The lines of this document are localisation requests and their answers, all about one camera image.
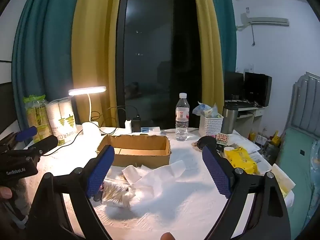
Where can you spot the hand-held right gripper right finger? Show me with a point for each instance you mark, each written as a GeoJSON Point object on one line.
{"type": "Point", "coordinates": [217, 173]}

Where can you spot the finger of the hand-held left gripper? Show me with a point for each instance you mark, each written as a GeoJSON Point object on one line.
{"type": "Point", "coordinates": [46, 142]}
{"type": "Point", "coordinates": [26, 132]}

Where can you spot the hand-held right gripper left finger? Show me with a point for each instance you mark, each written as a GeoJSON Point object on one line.
{"type": "Point", "coordinates": [99, 173]}

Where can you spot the cotton swab bag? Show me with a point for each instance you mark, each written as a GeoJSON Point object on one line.
{"type": "Point", "coordinates": [116, 192]}

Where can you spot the cardboard box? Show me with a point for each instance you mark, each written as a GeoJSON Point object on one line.
{"type": "Point", "coordinates": [140, 156]}

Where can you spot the white paper tissue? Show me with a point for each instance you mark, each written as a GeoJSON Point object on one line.
{"type": "Point", "coordinates": [155, 177]}

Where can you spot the person's left hand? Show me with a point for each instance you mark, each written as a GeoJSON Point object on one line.
{"type": "Point", "coordinates": [5, 193]}

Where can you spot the person's right hand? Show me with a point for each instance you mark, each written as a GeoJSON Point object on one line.
{"type": "Point", "coordinates": [167, 236]}

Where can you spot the green paper cup pack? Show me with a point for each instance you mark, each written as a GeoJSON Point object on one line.
{"type": "Point", "coordinates": [36, 115]}

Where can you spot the white paper cup pack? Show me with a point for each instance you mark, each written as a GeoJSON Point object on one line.
{"type": "Point", "coordinates": [62, 122]}

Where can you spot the yellow wipes packet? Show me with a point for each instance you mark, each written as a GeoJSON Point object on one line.
{"type": "Point", "coordinates": [241, 160]}

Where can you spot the black round object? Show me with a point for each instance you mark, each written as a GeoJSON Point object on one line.
{"type": "Point", "coordinates": [207, 142]}

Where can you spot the dotted sticker sheet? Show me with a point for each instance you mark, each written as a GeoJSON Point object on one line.
{"type": "Point", "coordinates": [223, 139]}

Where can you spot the white paper sheets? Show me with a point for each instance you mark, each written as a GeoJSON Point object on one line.
{"type": "Point", "coordinates": [250, 146]}

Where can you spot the white desk lamp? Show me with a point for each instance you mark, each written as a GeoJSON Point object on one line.
{"type": "Point", "coordinates": [91, 128]}

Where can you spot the white slatted basket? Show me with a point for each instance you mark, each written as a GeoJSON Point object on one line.
{"type": "Point", "coordinates": [210, 126]}

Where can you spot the steel tumbler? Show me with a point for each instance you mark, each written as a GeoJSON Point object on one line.
{"type": "Point", "coordinates": [229, 121]}

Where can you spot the white charger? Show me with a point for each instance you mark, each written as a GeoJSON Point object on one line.
{"type": "Point", "coordinates": [128, 127]}

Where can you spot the white textured tablecloth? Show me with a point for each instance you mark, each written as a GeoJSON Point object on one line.
{"type": "Point", "coordinates": [175, 210]}

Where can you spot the black power adapter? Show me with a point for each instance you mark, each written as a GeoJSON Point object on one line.
{"type": "Point", "coordinates": [136, 125]}

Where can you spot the clear water bottle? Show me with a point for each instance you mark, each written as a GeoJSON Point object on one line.
{"type": "Point", "coordinates": [181, 122]}

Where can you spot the blue white plastic bags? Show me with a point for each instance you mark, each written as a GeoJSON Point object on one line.
{"type": "Point", "coordinates": [203, 110]}

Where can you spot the white computer desk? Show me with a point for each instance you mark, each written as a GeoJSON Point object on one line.
{"type": "Point", "coordinates": [246, 113]}

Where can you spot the white yellow packet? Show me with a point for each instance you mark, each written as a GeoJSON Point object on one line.
{"type": "Point", "coordinates": [283, 182]}

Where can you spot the teal curtain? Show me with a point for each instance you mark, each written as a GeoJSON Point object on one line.
{"type": "Point", "coordinates": [227, 25]}
{"type": "Point", "coordinates": [42, 55]}

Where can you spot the bed with teal sheet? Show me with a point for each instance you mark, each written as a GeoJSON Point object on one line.
{"type": "Point", "coordinates": [297, 165]}

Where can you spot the black computer monitor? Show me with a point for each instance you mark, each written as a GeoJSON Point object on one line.
{"type": "Point", "coordinates": [233, 85]}
{"type": "Point", "coordinates": [257, 88]}

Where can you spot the yellow curtain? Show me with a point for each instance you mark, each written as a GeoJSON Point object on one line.
{"type": "Point", "coordinates": [207, 50]}
{"type": "Point", "coordinates": [95, 42]}

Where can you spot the grey bed headboard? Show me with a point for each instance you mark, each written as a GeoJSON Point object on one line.
{"type": "Point", "coordinates": [306, 100]}

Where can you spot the dark glass window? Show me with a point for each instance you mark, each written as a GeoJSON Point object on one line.
{"type": "Point", "coordinates": [160, 55]}

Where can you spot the air conditioner pipe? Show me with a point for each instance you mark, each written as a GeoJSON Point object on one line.
{"type": "Point", "coordinates": [253, 36]}

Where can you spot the white air conditioner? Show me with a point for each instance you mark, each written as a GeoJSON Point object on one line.
{"type": "Point", "coordinates": [267, 21]}

